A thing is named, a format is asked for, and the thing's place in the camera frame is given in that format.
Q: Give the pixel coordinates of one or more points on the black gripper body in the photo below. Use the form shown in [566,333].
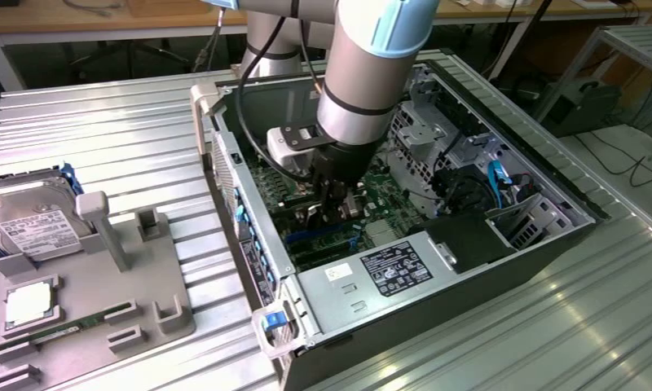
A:
[354,163]

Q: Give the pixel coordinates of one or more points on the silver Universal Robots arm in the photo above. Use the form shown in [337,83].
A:
[359,81]

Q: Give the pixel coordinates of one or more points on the blue expansion slot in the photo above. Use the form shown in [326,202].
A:
[302,237]

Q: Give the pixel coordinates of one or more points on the green motherboard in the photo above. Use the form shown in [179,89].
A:
[326,246]

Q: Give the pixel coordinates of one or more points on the silver chipset heat sink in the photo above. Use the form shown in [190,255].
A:
[381,234]

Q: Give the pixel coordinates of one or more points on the black expansion slot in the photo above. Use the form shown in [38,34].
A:
[321,254]

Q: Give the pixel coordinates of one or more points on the silver drive cage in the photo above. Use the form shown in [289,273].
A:
[419,134]

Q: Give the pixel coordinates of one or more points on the silver power supply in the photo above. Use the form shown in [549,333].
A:
[349,309]

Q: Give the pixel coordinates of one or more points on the black plastic shroud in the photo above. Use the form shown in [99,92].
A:
[468,244]

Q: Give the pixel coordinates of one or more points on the blue case latch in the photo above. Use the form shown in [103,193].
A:
[274,319]

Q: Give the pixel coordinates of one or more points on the grey case corner fixture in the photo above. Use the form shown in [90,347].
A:
[203,106]
[266,342]

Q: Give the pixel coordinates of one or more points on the black open PC case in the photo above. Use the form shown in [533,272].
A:
[441,322]

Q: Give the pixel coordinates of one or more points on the black equipment box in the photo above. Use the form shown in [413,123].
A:
[582,110]

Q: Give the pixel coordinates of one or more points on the wooden desk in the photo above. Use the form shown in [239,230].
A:
[522,10]
[61,22]

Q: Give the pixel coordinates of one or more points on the grey parts rack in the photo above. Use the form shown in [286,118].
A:
[87,285]

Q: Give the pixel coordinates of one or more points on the silver hard disk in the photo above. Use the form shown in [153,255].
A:
[27,228]

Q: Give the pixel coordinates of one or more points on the green RAM stick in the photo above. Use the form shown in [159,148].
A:
[61,330]

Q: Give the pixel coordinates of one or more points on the metal slat shelf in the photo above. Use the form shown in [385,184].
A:
[642,45]

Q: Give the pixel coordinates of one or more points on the silver CPU chip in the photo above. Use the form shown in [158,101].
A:
[28,305]

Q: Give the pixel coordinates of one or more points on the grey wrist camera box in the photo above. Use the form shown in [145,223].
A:
[283,148]

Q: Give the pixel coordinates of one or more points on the blue disk bracket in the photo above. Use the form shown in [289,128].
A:
[71,179]

